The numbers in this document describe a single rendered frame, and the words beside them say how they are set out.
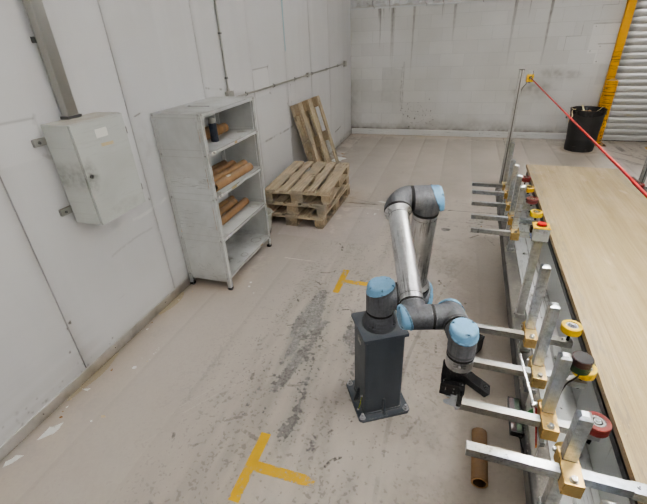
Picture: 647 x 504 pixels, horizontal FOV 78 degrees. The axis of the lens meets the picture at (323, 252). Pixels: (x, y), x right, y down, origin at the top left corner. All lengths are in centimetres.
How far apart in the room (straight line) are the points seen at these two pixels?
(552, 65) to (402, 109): 282
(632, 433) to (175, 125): 312
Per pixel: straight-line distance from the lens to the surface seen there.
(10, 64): 279
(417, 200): 174
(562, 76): 919
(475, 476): 239
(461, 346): 136
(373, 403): 254
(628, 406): 175
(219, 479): 247
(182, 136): 333
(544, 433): 161
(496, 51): 900
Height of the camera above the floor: 204
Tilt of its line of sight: 29 degrees down
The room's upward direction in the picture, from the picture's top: 3 degrees counter-clockwise
